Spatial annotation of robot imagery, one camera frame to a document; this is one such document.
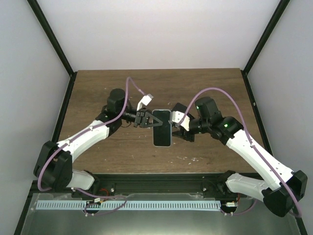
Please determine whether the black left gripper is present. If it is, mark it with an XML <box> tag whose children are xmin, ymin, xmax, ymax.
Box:
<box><xmin>118</xmin><ymin>106</ymin><xmax>163</xmax><ymax>128</ymax></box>

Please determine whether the teal phone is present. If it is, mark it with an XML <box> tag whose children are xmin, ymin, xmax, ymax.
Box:
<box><xmin>152</xmin><ymin>109</ymin><xmax>172</xmax><ymax>147</ymax></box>

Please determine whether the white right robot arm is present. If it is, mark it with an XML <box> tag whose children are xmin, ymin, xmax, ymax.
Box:
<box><xmin>172</xmin><ymin>96</ymin><xmax>308</xmax><ymax>217</ymax></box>

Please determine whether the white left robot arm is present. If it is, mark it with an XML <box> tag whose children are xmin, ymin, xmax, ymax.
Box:
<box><xmin>34</xmin><ymin>89</ymin><xmax>162</xmax><ymax>198</ymax></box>

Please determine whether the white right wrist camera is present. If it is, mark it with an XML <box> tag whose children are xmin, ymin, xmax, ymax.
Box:
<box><xmin>170</xmin><ymin>111</ymin><xmax>191</xmax><ymax>132</ymax></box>

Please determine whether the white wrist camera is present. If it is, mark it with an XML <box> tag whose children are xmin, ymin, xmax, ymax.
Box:
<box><xmin>136</xmin><ymin>94</ymin><xmax>154</xmax><ymax>111</ymax></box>
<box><xmin>170</xmin><ymin>111</ymin><xmax>191</xmax><ymax>132</ymax></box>

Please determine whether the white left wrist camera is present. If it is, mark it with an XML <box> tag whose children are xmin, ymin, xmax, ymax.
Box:
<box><xmin>136</xmin><ymin>94</ymin><xmax>154</xmax><ymax>111</ymax></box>

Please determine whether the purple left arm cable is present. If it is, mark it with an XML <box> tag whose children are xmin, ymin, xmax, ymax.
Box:
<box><xmin>36</xmin><ymin>76</ymin><xmax>145</xmax><ymax>217</ymax></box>

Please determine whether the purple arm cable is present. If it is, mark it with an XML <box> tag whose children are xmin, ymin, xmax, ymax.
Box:
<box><xmin>179</xmin><ymin>88</ymin><xmax>303</xmax><ymax>218</ymax></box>
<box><xmin>36</xmin><ymin>76</ymin><xmax>145</xmax><ymax>217</ymax></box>

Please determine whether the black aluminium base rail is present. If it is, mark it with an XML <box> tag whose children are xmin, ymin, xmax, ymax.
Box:
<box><xmin>30</xmin><ymin>172</ymin><xmax>247</xmax><ymax>199</ymax></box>

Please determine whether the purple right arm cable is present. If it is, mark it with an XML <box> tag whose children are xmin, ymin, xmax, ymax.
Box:
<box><xmin>179</xmin><ymin>88</ymin><xmax>303</xmax><ymax>218</ymax></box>

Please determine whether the light blue slotted cable duct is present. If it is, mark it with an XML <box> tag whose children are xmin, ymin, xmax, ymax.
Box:
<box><xmin>35</xmin><ymin>200</ymin><xmax>221</xmax><ymax>211</ymax></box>

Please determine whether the black right frame post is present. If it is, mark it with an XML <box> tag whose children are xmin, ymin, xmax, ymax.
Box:
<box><xmin>241</xmin><ymin>0</ymin><xmax>291</xmax><ymax>74</ymax></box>

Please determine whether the black frame post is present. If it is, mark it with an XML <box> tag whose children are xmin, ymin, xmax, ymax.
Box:
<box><xmin>241</xmin><ymin>0</ymin><xmax>291</xmax><ymax>74</ymax></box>
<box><xmin>26</xmin><ymin>0</ymin><xmax>75</xmax><ymax>77</ymax></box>

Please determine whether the black left frame post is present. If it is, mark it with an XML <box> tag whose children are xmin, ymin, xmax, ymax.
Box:
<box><xmin>26</xmin><ymin>0</ymin><xmax>75</xmax><ymax>77</ymax></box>

